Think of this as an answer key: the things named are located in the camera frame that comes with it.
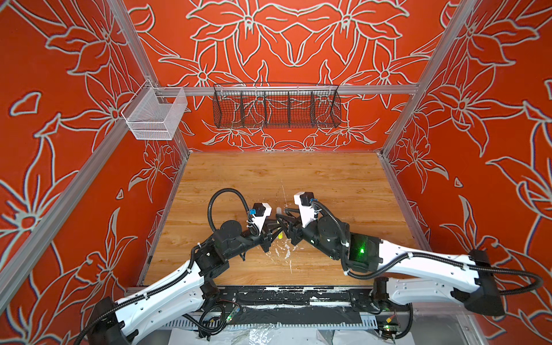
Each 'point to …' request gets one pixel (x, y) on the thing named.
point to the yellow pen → (280, 236)
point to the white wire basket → (155, 113)
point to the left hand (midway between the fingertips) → (284, 222)
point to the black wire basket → (276, 105)
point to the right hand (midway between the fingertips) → (276, 214)
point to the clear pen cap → (279, 210)
